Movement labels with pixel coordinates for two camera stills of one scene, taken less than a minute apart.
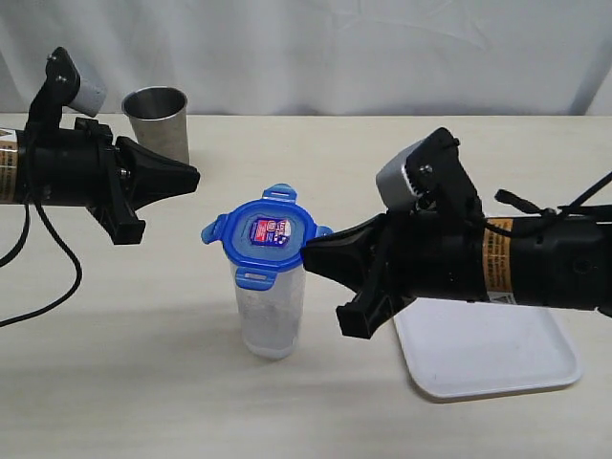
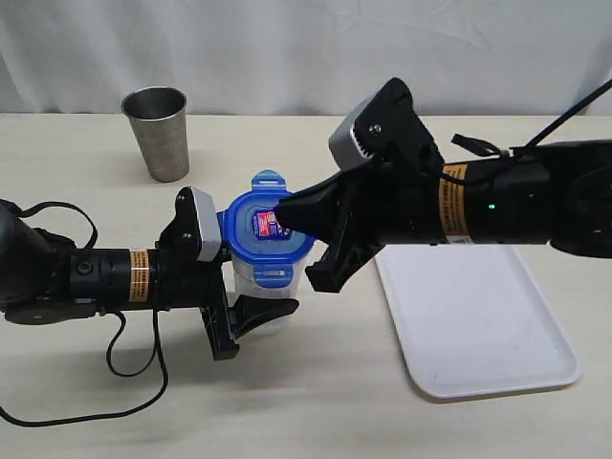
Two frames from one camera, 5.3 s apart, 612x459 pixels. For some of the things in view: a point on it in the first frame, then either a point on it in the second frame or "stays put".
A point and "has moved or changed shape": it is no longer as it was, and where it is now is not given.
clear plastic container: x=272 y=319 has moved or changed shape
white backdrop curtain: x=321 y=57 stays put
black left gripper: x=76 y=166 -> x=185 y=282
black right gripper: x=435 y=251 -> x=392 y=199
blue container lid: x=263 y=235 has moved or changed shape
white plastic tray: x=456 y=348 stays put
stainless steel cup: x=159 y=116 stays put
